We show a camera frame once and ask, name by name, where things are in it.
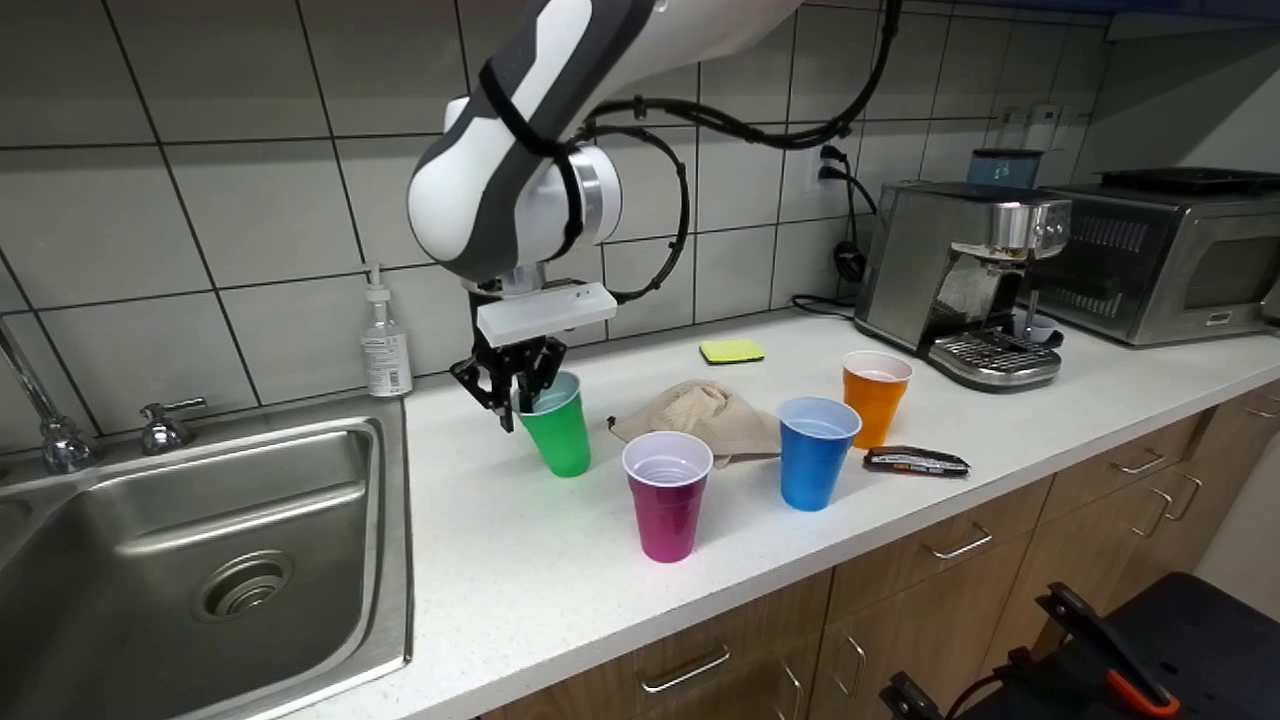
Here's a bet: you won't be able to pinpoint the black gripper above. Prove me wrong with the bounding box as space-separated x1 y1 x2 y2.
446 332 573 435

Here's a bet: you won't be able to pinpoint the green plastic cup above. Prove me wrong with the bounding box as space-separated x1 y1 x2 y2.
517 373 595 480

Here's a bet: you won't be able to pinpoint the blue plastic cup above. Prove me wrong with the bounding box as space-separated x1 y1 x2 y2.
775 390 862 516

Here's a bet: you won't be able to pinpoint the orange plastic cup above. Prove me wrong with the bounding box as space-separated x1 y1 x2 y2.
838 347 917 454

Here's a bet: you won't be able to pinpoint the clear soap pump bottle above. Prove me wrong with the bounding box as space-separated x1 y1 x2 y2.
356 258 417 405

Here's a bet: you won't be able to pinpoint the beige folded cloth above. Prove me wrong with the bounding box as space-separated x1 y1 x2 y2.
602 381 784 468

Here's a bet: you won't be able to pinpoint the magenta plastic cup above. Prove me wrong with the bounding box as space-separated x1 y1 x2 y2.
614 428 717 568

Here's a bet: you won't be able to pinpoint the yellow sponge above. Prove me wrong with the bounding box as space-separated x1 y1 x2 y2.
697 334 767 367

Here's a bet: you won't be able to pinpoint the wooden cabinet drawer front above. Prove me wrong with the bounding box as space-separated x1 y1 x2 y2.
802 475 1056 720
1035 410 1210 528
477 573 835 720

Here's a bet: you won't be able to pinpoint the stainless steel sink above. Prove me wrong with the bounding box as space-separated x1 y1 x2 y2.
0 397 417 720

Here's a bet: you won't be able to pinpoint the black snack bar wrapper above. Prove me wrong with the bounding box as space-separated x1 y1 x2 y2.
858 443 970 480

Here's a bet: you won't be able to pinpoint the silver espresso machine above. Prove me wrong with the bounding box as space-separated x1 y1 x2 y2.
853 180 1076 397

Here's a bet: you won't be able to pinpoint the chrome faucet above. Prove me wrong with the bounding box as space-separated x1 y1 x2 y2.
0 251 95 475

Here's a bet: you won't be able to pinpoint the small translucent cup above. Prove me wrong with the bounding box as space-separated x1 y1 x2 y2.
1007 305 1073 353

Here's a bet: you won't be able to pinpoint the silver microwave oven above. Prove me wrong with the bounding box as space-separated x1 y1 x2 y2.
1035 164 1280 353

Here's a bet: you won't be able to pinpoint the black cart with orange parts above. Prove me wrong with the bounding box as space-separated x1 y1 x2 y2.
877 573 1280 720

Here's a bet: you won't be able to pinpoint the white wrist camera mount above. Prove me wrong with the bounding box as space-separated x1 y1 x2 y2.
473 276 621 353

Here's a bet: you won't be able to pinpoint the chrome tap handle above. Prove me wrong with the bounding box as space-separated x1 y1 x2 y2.
136 397 210 454

